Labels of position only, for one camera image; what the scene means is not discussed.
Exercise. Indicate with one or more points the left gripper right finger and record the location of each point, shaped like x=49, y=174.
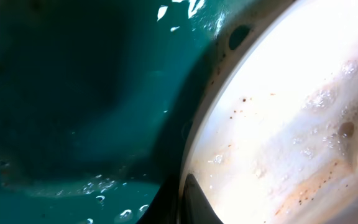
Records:
x=195, y=208

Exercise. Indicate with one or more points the teal plastic tray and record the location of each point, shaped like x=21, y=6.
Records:
x=97, y=99

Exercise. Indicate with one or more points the white plate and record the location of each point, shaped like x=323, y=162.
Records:
x=275, y=139

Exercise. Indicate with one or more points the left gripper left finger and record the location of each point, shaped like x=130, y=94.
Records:
x=163, y=208

